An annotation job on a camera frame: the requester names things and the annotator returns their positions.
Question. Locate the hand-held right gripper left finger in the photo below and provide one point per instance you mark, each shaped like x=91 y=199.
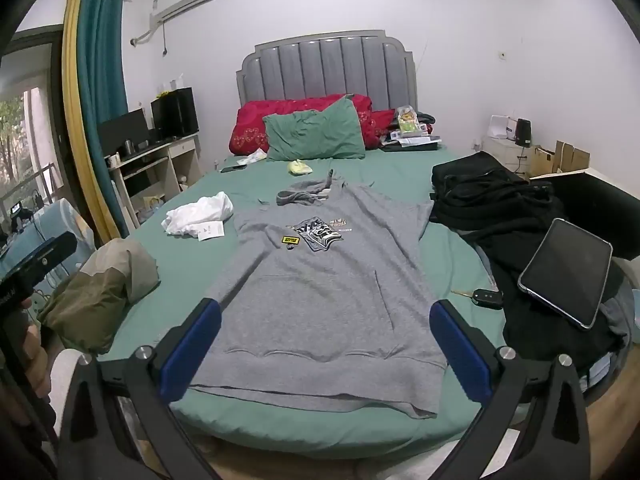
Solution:
x=192 y=345

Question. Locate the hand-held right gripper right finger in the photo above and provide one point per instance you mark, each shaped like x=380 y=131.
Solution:
x=460 y=355

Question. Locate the grey hoodie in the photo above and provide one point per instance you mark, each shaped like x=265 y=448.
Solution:
x=320 y=300

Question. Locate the black clothes pile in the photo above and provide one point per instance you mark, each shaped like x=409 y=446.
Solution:
x=490 y=195

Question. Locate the grey blue clothes pile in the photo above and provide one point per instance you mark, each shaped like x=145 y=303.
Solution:
x=620 y=310

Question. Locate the person's left hand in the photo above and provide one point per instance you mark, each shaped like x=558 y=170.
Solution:
x=36 y=360

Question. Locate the black car key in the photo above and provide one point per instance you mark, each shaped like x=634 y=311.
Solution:
x=485 y=298

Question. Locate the olive jacket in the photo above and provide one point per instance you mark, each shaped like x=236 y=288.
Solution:
x=95 y=300

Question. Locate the white paper tag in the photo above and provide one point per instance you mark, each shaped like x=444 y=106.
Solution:
x=211 y=231

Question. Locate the glass balcony door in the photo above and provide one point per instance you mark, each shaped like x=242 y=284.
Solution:
x=35 y=135

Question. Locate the white garment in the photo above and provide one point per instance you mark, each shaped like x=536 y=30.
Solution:
x=200 y=212

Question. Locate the grey tablet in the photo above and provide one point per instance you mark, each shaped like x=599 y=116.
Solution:
x=565 y=272

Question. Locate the black monitor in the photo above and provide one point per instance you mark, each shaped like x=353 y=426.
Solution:
x=122 y=132

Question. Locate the black phone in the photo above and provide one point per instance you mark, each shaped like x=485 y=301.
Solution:
x=232 y=168

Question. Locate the yellow curtain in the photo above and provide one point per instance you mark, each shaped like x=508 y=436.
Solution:
x=70 y=85

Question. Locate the beige computer desk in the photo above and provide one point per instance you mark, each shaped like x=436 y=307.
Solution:
x=185 y=155

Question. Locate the teal curtain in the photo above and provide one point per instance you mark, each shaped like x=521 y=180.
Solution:
x=102 y=85

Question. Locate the crumpled white paper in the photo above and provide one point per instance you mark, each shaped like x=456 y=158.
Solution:
x=254 y=156

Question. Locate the bed with green sheet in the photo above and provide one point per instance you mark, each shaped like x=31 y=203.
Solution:
x=380 y=170

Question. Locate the white nightstand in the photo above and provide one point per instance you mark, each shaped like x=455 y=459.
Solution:
x=505 y=155

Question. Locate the black side table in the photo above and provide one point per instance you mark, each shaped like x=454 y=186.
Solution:
x=595 y=200

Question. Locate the small yellow cloth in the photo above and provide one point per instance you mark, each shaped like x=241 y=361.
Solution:
x=299 y=167

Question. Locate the black computer tower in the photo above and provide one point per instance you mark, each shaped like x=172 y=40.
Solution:
x=175 y=112

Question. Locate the brown cardboard box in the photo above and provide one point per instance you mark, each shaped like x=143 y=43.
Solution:
x=542 y=162
x=572 y=157

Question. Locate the stack of books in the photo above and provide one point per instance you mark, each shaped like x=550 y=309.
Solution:
x=410 y=142

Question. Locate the white box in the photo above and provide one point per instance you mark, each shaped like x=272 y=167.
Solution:
x=500 y=127

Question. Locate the black speaker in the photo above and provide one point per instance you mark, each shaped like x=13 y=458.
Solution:
x=523 y=132

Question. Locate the snack bag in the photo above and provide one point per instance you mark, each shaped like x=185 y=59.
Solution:
x=407 y=119

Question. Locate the green pillow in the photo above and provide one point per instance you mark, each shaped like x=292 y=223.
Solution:
x=315 y=135

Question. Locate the white air conditioner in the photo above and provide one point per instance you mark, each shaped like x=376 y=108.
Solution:
x=187 y=2

